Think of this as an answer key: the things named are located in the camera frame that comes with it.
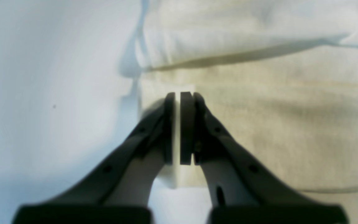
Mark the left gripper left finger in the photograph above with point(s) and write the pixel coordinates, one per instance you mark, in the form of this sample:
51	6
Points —
118	189

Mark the white printed T-shirt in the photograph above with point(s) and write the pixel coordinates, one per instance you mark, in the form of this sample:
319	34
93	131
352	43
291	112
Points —
281	75

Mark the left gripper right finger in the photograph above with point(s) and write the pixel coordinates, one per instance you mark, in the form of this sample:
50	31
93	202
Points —
242	189

